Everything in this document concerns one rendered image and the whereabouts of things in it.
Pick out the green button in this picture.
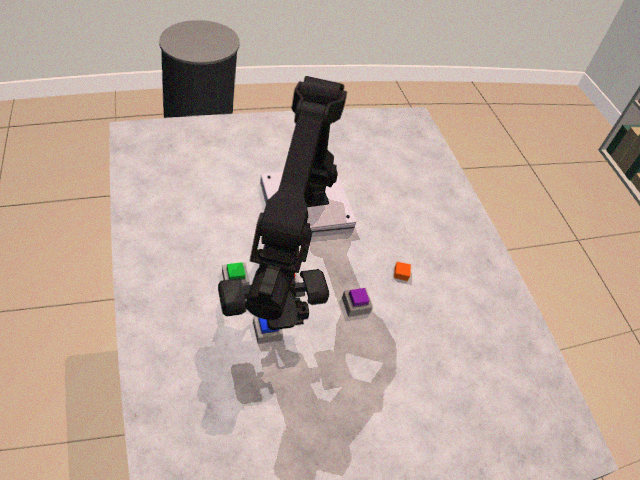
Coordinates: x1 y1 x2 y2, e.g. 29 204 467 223
222 262 249 286

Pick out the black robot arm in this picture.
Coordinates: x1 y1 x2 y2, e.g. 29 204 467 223
245 76 347 330

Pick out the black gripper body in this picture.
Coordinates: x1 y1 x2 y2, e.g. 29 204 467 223
218 269 329 317

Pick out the purple button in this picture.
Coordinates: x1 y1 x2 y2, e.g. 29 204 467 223
342 288 373 318

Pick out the small orange block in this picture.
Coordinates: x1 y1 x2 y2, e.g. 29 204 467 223
394 262 411 281

